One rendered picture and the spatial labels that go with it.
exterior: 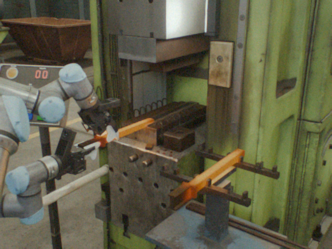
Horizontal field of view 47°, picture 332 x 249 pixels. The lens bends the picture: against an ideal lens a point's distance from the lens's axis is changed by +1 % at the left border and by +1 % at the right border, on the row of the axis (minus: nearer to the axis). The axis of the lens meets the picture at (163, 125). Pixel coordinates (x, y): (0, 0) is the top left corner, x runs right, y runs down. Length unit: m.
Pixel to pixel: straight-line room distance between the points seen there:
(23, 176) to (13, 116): 0.32
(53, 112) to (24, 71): 0.80
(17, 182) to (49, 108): 0.24
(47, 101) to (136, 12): 0.58
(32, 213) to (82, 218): 1.57
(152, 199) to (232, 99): 0.55
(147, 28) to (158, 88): 0.56
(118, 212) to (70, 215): 1.09
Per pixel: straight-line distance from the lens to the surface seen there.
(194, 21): 1.63
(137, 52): 1.57
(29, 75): 1.93
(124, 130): 1.53
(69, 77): 1.28
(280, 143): 1.92
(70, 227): 2.78
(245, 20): 1.46
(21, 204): 1.30
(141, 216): 1.76
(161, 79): 2.01
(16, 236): 2.80
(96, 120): 1.39
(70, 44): 8.13
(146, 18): 1.52
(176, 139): 1.55
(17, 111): 0.97
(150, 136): 1.63
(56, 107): 1.16
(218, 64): 1.50
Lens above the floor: 1.55
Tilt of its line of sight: 20 degrees down
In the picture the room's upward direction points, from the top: straight up
